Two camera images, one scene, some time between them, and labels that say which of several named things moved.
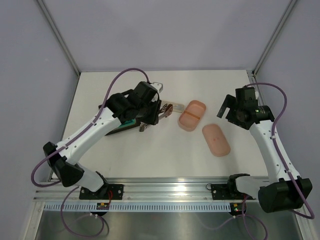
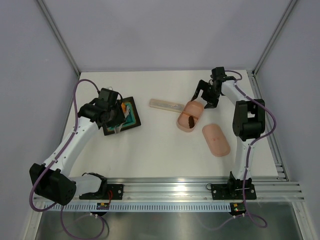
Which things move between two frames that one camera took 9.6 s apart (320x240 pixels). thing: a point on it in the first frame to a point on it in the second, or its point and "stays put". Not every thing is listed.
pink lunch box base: [191, 115] stays put
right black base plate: [228, 192] stays put
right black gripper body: [233, 115] to [211, 93]
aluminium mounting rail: [143, 189] stays put
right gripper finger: [228, 102] to [202, 85]
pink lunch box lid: [216, 139] stays put
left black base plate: [107, 191] stays put
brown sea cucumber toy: [168, 110] to [191, 121]
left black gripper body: [148, 113] to [116, 116]
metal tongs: [165, 111] to [117, 129]
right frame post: [273, 38] stays put
